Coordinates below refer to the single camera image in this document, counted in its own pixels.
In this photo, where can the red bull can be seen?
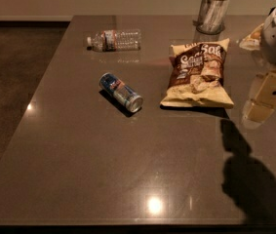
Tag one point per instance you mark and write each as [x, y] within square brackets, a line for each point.
[119, 90]

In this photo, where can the clear plastic water bottle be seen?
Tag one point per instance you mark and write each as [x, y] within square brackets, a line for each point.
[115, 40]

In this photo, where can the mesh cup with utensils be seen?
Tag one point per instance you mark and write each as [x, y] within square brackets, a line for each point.
[211, 16]

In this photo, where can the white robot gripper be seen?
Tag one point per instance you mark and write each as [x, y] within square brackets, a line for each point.
[262, 98]

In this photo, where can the brown yellow chip bag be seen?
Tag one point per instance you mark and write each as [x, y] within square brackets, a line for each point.
[197, 76]

